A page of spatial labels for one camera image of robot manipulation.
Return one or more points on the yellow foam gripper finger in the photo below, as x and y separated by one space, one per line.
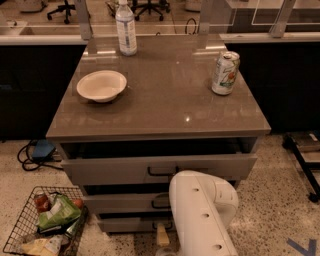
162 237

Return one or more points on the grey bottom drawer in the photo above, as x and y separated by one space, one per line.
136 224

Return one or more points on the grey drawer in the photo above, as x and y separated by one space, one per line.
136 224
112 205
147 170

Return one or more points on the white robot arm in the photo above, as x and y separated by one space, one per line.
201 232

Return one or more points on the grey middle drawer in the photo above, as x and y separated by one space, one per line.
112 205

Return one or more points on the grey top drawer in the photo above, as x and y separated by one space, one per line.
147 170

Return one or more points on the grey three-drawer cabinet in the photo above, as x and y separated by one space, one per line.
166 109

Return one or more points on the red apple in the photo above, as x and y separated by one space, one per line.
79 203

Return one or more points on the green chip bag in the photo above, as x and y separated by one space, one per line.
63 212

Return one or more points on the yellow snack packet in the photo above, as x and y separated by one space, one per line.
43 246

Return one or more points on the red soda can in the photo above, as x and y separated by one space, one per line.
42 202

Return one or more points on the blue foot pedal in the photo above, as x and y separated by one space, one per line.
43 150

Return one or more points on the white paper bowl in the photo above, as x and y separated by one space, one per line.
101 86

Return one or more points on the white green soda can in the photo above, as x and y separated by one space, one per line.
225 73

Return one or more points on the clear plastic water bottle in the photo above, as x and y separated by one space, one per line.
125 23

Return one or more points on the black office chair right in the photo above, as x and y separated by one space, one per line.
149 6

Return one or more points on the black office chair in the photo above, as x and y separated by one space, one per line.
79 6
149 6

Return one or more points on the black office chair left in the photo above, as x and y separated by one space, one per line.
79 6

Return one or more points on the black wire basket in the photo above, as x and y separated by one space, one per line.
26 230

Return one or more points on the black rolling cart frame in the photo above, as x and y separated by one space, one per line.
305 146

